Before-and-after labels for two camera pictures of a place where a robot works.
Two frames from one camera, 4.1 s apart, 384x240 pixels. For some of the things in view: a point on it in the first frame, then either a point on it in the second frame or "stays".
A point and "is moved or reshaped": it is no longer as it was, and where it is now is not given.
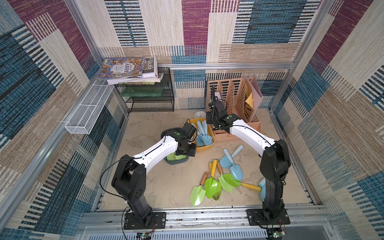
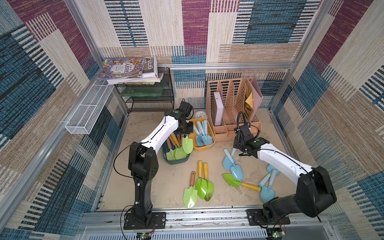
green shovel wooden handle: x=198 y=192 to x=190 y=194
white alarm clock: x=200 y=114 stays
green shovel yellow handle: x=234 y=182 stays
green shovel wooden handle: x=221 y=179 is moved or reshaped
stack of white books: x=150 y=74 stays
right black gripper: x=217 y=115 to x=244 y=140
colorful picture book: x=121 y=67 stays
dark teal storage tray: x=163 y=134 stays
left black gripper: x=191 y=152 to x=189 y=131
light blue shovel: x=206 y=139 stays
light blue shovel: x=235 y=170 stays
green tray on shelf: x=142 y=91 stays
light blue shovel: x=199 y=141 stays
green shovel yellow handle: x=211 y=185 to x=201 y=185
